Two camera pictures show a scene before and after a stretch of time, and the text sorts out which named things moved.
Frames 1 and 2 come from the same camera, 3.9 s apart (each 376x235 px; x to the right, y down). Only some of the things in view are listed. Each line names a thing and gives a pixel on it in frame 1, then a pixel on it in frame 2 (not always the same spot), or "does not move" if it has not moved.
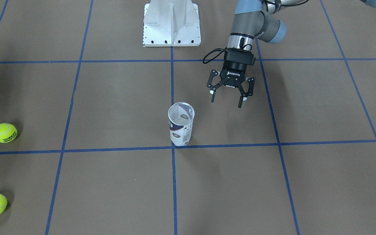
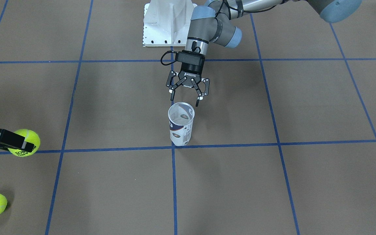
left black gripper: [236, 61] -> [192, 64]
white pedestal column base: [171, 23] does not move
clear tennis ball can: [180, 116] does not move
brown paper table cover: [313, 151] does not move
